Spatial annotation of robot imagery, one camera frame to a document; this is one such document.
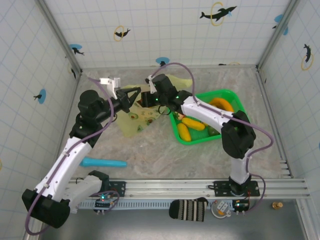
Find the aluminium mounting rail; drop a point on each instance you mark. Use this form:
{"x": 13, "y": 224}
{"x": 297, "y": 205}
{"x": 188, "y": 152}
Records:
{"x": 170, "y": 187}

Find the turquoise plastic cylinder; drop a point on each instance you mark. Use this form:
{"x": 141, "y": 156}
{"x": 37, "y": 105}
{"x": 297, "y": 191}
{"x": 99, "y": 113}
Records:
{"x": 105, "y": 163}

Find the aluminium frame post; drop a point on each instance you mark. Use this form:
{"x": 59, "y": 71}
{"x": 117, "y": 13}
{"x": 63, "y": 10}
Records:
{"x": 277, "y": 35}
{"x": 60, "y": 35}

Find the shark blue oval sticker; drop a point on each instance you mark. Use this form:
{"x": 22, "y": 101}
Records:
{"x": 75, "y": 47}

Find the black beige striped sock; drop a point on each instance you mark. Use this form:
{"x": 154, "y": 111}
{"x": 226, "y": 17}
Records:
{"x": 187, "y": 210}

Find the fake banana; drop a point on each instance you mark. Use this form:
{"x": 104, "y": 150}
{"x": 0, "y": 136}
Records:
{"x": 220, "y": 102}

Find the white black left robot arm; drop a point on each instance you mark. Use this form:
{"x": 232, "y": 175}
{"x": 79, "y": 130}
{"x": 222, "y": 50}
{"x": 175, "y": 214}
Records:
{"x": 65, "y": 160}

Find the green plastic basket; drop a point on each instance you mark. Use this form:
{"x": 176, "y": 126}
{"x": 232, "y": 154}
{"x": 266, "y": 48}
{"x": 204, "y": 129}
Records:
{"x": 197, "y": 136}

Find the long yellow fake fruit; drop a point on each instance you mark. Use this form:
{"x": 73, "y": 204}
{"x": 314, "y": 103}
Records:
{"x": 192, "y": 123}

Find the yellow translucent plastic bag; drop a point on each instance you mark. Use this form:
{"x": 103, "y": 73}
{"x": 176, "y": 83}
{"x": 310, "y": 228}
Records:
{"x": 140, "y": 120}

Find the seal blue circle sticker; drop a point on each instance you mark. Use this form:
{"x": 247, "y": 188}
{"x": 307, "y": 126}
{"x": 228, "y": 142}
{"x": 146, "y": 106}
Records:
{"x": 162, "y": 60}

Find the oval yellow fake fruit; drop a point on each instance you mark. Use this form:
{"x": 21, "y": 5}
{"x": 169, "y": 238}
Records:
{"x": 183, "y": 132}

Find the fish blue oval sticker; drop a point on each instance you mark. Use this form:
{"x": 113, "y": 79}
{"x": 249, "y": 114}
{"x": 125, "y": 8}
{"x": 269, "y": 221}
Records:
{"x": 43, "y": 96}

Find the green fake avocado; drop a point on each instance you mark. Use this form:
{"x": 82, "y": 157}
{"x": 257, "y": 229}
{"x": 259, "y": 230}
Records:
{"x": 213, "y": 131}

